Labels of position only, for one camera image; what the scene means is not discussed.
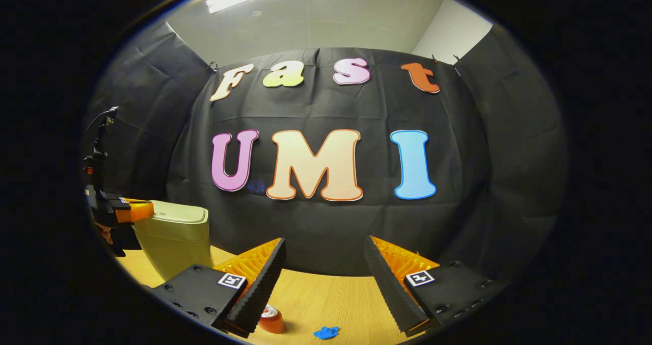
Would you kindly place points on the blue paper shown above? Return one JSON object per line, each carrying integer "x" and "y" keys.
{"x": 326, "y": 333}

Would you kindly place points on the wooden desktop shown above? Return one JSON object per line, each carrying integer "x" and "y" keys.
{"x": 326, "y": 299}

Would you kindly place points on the orange pop can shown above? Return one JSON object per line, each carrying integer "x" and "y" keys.
{"x": 272, "y": 322}

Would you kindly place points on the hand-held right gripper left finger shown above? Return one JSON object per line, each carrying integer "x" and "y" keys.
{"x": 265, "y": 284}

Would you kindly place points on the green desktop garbage bin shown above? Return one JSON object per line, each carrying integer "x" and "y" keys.
{"x": 173, "y": 243}

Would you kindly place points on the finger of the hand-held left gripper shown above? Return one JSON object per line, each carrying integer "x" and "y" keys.
{"x": 135, "y": 211}

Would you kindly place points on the black backdrop cloth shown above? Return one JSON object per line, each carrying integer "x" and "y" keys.
{"x": 331, "y": 233}

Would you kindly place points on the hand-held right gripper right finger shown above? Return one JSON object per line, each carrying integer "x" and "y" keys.
{"x": 387, "y": 289}

